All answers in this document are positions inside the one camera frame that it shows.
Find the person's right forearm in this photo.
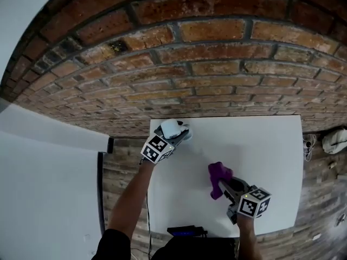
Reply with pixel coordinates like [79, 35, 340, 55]
[236, 215, 264, 260]

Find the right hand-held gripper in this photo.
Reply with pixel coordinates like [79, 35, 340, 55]
[220, 176, 272, 225]

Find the black chest device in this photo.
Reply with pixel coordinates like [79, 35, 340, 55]
[166, 225, 209, 238]

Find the person's black shirt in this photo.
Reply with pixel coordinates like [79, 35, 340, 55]
[91, 228, 239, 260]

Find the person's left forearm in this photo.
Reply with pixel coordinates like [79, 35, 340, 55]
[107, 160, 157, 239]

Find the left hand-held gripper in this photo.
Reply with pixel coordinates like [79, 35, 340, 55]
[140, 120, 190, 166]

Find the purple cleaning cloth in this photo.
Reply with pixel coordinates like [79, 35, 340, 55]
[208, 161, 234, 200]

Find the white backpack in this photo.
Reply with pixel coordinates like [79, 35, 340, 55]
[322, 128, 347, 154]

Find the white coiled floor cable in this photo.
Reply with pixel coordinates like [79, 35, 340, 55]
[302, 134, 317, 162]

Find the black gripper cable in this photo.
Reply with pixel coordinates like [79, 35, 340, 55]
[145, 193, 152, 259]

